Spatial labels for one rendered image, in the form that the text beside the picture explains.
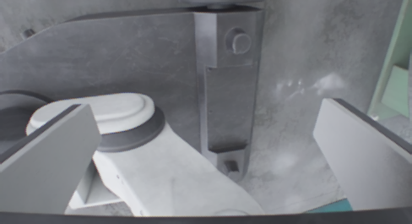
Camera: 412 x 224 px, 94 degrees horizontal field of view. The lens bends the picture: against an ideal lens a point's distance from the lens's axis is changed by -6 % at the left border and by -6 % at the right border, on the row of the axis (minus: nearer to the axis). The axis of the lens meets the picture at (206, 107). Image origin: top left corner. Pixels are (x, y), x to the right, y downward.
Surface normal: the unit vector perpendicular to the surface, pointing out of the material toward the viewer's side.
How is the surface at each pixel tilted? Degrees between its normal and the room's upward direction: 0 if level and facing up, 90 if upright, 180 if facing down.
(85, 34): 0
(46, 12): 0
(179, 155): 90
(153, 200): 90
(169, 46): 0
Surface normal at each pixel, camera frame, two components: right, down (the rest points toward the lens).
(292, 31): 0.19, 0.50
